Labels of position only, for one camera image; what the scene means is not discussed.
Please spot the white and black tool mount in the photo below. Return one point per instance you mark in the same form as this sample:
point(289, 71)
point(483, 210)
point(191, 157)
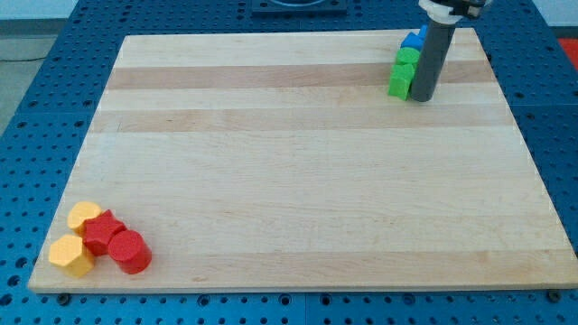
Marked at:
point(452, 11)

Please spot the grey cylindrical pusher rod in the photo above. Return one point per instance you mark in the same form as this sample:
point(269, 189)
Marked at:
point(437, 41)

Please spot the green star block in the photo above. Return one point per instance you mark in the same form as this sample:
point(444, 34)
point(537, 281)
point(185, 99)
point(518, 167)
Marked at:
point(400, 81)

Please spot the blue cube block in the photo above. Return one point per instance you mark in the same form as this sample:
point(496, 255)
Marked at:
point(414, 41)

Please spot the red star block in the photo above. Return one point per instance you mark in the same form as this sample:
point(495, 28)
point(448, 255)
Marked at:
point(100, 230)

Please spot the blue block behind rod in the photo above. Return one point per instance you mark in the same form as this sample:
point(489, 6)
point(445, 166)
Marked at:
point(423, 31)

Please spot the green cylinder block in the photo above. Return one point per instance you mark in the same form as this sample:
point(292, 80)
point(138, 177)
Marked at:
point(407, 55)

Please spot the wooden board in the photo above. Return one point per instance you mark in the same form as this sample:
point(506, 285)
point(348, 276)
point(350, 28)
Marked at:
point(277, 162)

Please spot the red cylinder block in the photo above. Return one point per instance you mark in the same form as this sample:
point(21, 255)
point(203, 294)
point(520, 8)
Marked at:
point(130, 252)

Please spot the yellow cylinder block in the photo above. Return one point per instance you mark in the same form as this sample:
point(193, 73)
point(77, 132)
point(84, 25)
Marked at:
point(80, 213)

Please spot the yellow hexagon block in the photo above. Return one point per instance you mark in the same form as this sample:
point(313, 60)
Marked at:
point(70, 256)

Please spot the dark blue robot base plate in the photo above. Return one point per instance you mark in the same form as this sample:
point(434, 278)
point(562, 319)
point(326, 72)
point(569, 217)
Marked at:
point(259, 7)

